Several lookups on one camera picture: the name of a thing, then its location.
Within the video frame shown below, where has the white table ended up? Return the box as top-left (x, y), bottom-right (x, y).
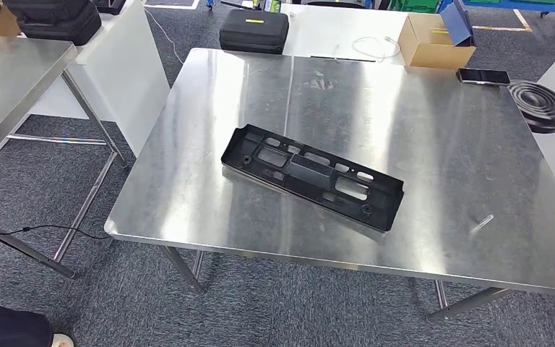
top-left (280, 4), bottom-right (410, 66)

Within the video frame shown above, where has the black smartphone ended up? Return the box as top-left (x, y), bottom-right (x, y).
top-left (455, 67), bottom-right (512, 87)

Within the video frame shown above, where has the open cardboard box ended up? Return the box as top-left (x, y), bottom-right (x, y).
top-left (396, 12), bottom-right (478, 72)

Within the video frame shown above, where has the black zip case yellow label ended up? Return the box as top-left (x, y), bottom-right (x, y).
top-left (219, 8), bottom-right (291, 56)

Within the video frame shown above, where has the large black carry case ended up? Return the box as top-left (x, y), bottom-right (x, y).
top-left (1, 0), bottom-right (103, 47)

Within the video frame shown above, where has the blue metal shelf rack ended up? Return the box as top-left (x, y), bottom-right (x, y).
top-left (462, 0), bottom-right (555, 40)

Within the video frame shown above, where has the black plastic mounting plate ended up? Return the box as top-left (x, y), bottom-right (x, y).
top-left (220, 123), bottom-right (406, 234)

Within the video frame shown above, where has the steel table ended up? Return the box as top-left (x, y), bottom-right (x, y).
top-left (0, 34), bottom-right (131, 280)

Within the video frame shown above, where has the black ribbed round disc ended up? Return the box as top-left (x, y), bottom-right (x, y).
top-left (507, 79), bottom-right (555, 135)

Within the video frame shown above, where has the white floor cable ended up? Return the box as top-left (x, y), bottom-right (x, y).
top-left (145, 8), bottom-right (186, 66)

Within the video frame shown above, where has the black floor cable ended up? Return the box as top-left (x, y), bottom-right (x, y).
top-left (0, 223), bottom-right (112, 242)

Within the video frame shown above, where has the white coiled cable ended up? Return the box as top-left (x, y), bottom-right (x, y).
top-left (350, 35), bottom-right (402, 63)

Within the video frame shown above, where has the steel workbench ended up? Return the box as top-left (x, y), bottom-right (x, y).
top-left (104, 46), bottom-right (555, 325)

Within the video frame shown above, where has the blue cardboard sheet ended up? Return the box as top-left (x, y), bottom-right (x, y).
top-left (439, 0), bottom-right (478, 48)

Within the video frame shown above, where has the person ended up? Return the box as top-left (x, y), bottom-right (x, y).
top-left (0, 300), bottom-right (75, 347)

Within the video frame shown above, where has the green plastic crate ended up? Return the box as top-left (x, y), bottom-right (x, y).
top-left (388, 0), bottom-right (442, 14)

